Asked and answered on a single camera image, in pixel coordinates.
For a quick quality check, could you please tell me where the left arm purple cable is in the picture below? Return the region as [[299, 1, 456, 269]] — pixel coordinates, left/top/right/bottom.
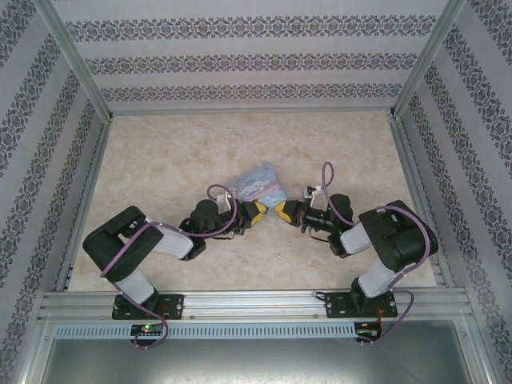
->
[[99, 183, 242, 350]]

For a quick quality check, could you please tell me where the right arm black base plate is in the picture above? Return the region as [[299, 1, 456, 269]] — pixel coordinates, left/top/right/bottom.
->
[[324, 290, 399, 320]]

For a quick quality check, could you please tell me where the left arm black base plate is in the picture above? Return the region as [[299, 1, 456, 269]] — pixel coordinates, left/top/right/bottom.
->
[[111, 294, 186, 322]]

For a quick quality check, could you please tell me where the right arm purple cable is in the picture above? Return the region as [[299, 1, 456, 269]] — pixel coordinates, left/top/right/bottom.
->
[[321, 161, 432, 346]]

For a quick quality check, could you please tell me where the blue cartoon tin box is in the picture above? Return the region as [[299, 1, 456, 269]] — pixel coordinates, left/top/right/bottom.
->
[[231, 161, 290, 207]]

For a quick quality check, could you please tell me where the aluminium frame post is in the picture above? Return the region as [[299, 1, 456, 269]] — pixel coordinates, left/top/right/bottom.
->
[[34, 0, 114, 122], [390, 0, 470, 119]]

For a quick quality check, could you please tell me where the long aluminium mounting rail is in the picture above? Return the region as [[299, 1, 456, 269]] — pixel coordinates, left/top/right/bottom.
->
[[38, 290, 478, 322]]

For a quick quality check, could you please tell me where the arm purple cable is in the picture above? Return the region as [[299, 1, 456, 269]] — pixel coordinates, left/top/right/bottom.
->
[[321, 161, 432, 346], [99, 183, 242, 350]]

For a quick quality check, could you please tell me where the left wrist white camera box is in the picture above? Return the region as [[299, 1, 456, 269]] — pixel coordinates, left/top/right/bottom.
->
[[216, 190, 237, 211]]

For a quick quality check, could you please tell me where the grey metal shelf panel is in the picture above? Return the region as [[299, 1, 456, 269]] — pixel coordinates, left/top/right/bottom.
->
[[38, 338, 483, 384]]

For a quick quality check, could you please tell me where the grey slotted cable duct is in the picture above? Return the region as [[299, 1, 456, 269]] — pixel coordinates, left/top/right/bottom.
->
[[53, 322, 358, 339]]

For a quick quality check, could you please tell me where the aluminium table side rail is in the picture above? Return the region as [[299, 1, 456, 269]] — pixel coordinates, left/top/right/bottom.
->
[[388, 118, 448, 288], [54, 118, 114, 292]]

